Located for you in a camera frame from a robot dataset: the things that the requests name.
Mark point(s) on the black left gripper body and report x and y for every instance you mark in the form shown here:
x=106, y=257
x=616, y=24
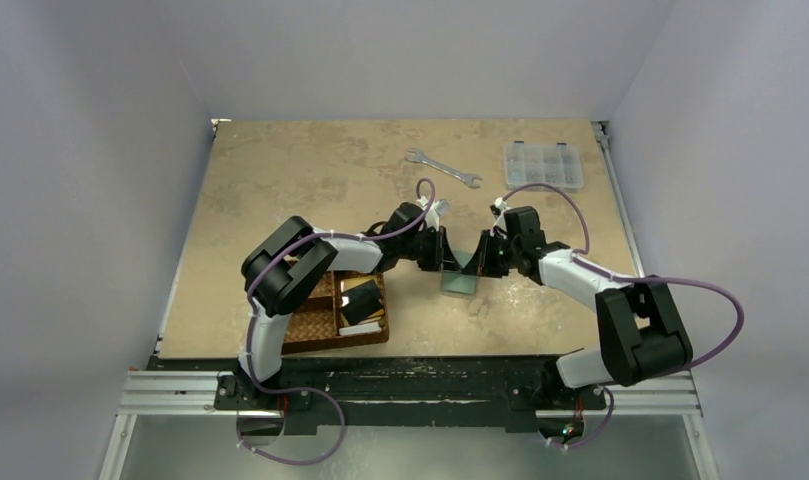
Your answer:
x=424, y=248

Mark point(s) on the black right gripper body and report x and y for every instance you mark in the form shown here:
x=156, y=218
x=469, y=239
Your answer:
x=485, y=252

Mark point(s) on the teal leather card holder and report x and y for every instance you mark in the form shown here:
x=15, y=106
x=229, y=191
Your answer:
x=458, y=283

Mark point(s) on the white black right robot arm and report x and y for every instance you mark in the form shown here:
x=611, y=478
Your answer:
x=640, y=330

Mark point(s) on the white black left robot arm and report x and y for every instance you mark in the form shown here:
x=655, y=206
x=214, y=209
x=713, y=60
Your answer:
x=281, y=273

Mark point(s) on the black card in basket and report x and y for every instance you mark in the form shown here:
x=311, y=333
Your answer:
x=361, y=300

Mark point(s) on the stack of cards in basket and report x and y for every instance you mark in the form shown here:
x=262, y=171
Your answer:
x=369, y=326

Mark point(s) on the clear plastic organizer box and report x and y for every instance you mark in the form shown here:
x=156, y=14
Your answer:
x=558, y=164

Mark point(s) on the silver open-end wrench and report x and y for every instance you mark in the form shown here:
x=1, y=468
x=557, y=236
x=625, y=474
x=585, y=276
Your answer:
x=415, y=155

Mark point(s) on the brown woven divided basket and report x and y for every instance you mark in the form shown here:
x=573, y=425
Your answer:
x=314, y=326

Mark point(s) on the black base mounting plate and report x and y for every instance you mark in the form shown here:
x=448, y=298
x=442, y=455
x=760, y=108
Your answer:
x=518, y=393

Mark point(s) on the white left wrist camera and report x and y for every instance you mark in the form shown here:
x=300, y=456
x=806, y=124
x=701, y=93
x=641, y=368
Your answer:
x=435, y=211

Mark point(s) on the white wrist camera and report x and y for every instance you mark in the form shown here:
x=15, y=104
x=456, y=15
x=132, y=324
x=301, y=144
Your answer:
x=435, y=211
x=499, y=207

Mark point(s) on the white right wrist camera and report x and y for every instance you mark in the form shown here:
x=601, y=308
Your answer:
x=499, y=207

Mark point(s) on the aluminium frame rail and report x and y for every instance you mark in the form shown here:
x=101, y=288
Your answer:
x=166, y=427

